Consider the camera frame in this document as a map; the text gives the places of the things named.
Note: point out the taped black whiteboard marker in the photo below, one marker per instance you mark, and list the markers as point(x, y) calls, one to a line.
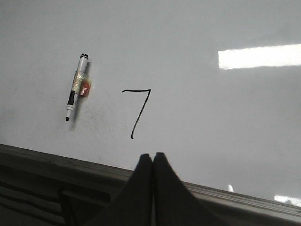
point(79, 76)

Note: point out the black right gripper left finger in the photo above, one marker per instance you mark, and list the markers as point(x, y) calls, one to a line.
point(133, 205)

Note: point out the grey whiteboard ledge rail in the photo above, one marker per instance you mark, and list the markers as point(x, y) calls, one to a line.
point(110, 179)

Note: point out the white whiteboard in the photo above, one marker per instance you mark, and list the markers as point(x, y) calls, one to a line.
point(214, 84)

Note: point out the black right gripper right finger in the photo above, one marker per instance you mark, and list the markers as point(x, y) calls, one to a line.
point(174, 203)

